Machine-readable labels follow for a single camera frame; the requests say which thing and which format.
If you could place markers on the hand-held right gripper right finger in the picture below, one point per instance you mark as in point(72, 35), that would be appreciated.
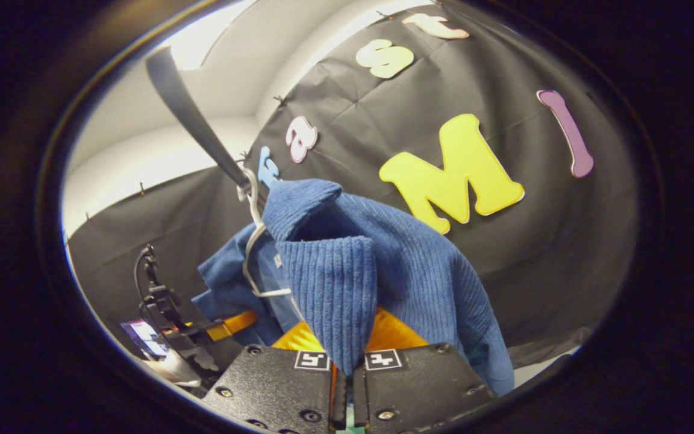
point(419, 386)

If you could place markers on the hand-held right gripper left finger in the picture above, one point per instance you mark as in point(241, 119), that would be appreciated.
point(275, 386)

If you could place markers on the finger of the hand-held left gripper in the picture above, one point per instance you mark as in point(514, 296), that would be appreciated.
point(235, 323)

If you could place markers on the large white clothes hanger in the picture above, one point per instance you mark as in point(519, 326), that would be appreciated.
point(252, 241)

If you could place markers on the black clothes rack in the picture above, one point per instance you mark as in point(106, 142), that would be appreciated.
point(190, 114)

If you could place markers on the computer monitor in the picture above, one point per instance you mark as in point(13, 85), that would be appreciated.
point(145, 337)

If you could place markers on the black backdrop cloth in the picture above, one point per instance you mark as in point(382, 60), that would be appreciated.
point(534, 241)

